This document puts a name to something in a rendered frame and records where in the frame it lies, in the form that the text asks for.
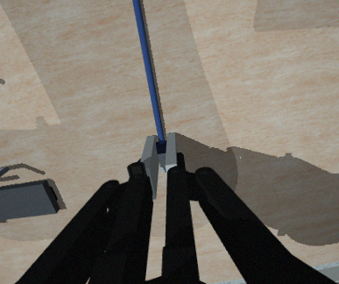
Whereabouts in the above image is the grey cable plug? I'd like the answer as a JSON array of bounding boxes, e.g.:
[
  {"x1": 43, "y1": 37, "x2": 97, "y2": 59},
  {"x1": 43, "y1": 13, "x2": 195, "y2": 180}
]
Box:
[{"x1": 156, "y1": 141, "x2": 166, "y2": 173}]

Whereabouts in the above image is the blue patch cord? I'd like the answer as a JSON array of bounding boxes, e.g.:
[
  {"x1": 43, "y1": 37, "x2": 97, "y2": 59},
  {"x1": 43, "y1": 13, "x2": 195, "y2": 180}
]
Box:
[{"x1": 132, "y1": 0, "x2": 165, "y2": 144}]

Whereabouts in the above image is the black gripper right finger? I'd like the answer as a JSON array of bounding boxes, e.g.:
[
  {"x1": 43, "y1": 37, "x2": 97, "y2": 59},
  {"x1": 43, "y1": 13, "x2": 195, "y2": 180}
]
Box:
[{"x1": 161, "y1": 132, "x2": 338, "y2": 284}]

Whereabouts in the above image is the black patch panel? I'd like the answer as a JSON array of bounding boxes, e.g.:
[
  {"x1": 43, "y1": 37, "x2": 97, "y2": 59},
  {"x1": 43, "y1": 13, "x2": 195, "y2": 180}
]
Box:
[{"x1": 0, "y1": 180, "x2": 60, "y2": 220}]

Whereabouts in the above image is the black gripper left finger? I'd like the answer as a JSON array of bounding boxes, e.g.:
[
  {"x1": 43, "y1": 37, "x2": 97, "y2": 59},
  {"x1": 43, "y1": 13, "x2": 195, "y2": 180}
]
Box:
[{"x1": 14, "y1": 135, "x2": 159, "y2": 284}]

